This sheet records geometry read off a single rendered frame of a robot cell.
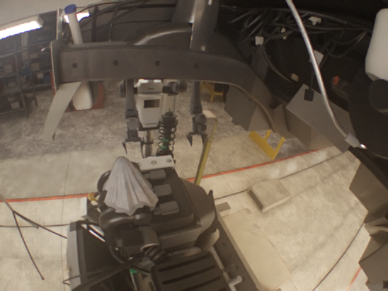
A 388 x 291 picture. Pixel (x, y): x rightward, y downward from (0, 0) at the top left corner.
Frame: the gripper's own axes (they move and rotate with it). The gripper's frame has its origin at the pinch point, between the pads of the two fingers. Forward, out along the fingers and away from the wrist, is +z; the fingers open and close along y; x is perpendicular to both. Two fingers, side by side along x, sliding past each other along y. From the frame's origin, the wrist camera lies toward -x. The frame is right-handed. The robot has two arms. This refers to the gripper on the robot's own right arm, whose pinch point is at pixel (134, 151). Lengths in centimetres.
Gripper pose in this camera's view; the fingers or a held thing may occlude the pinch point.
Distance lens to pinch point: 114.9
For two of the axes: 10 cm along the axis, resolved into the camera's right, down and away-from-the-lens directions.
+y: 9.0, -1.2, 4.2
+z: 0.5, 9.9, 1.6
